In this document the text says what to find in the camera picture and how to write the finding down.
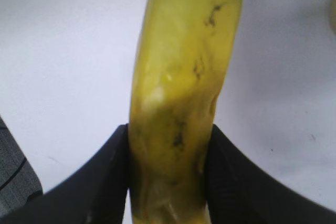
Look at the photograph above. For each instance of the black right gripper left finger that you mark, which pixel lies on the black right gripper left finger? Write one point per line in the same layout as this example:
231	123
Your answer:
96	193

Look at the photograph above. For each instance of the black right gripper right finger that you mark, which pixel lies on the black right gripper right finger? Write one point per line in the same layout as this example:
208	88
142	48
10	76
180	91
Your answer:
238	191

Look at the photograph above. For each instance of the yellow banana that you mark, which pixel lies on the yellow banana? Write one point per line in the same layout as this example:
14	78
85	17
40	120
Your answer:
181	62

